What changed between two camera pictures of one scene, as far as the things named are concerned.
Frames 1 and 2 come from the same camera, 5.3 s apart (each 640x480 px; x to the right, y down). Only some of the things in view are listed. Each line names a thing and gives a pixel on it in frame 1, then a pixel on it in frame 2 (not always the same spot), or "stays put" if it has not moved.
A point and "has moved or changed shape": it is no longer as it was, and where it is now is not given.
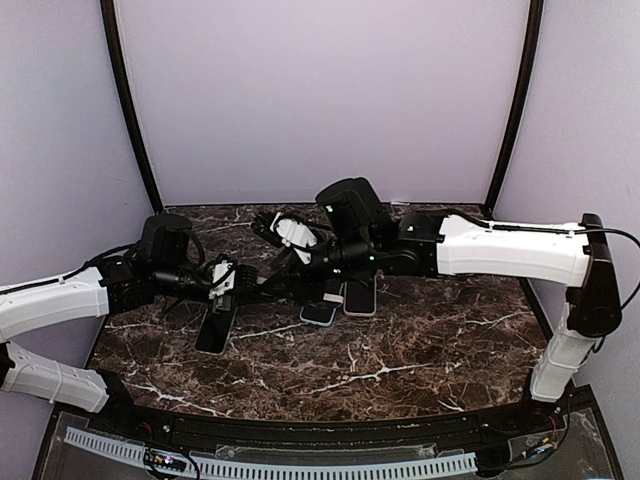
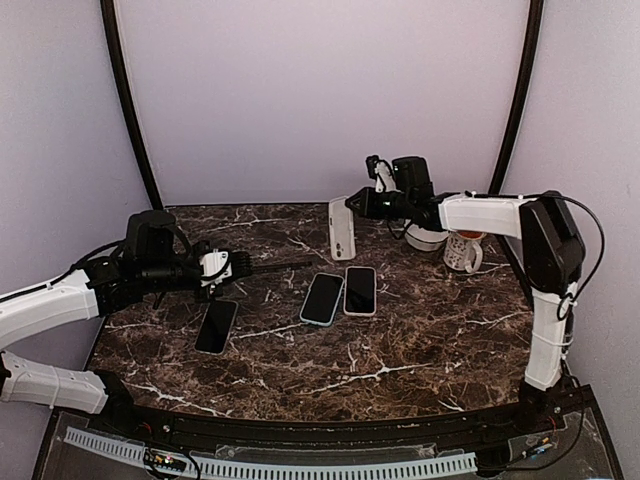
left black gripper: [232, 299] to [214, 290]
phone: [323, 313] stays put
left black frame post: [128, 99] stays put
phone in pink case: [360, 296] stays put
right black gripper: [302, 288] to [367, 209]
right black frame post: [533, 40] stays put
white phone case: [333, 298] has moved or changed shape
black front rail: [503, 430] stays put
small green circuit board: [164, 460] stays put
